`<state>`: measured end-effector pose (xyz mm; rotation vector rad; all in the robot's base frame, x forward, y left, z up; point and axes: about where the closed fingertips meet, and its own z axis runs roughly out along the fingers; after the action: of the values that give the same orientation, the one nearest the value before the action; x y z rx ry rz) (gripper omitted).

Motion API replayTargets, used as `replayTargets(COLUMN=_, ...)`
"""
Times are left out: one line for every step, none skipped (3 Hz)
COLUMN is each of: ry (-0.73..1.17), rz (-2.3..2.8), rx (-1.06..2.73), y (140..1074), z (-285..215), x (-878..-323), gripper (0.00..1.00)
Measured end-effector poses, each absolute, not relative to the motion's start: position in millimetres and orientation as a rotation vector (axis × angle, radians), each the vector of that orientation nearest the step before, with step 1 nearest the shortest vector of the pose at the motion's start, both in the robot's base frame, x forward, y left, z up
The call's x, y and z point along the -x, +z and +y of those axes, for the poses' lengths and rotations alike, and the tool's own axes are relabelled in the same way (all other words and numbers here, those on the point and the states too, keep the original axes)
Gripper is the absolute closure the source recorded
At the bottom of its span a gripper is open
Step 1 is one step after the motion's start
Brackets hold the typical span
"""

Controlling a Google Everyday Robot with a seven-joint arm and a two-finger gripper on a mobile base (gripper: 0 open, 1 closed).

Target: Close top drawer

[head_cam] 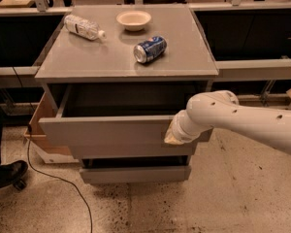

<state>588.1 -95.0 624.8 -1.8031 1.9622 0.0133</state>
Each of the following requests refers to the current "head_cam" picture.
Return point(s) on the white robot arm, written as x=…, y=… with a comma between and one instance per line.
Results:
x=221, y=109

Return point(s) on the blue soda can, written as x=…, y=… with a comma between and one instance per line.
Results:
x=150, y=49

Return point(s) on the grey top drawer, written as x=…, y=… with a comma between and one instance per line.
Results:
x=98, y=114

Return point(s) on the white paper bowl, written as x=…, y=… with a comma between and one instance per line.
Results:
x=134, y=20

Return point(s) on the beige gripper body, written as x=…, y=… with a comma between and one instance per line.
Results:
x=178, y=131

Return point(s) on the grey middle drawer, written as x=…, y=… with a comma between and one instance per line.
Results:
x=131, y=150

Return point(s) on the brown cardboard box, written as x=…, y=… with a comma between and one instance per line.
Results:
x=50, y=153

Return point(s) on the grey bottom drawer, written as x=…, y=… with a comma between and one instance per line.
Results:
x=136, y=174

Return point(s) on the clear plastic water bottle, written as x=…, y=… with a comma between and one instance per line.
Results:
x=85, y=28

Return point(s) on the black shoe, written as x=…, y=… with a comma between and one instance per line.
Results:
x=12, y=174

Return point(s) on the grey drawer cabinet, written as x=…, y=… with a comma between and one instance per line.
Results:
x=74, y=60

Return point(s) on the grey drawer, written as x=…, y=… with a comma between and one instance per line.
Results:
x=136, y=174
x=98, y=114
x=131, y=150

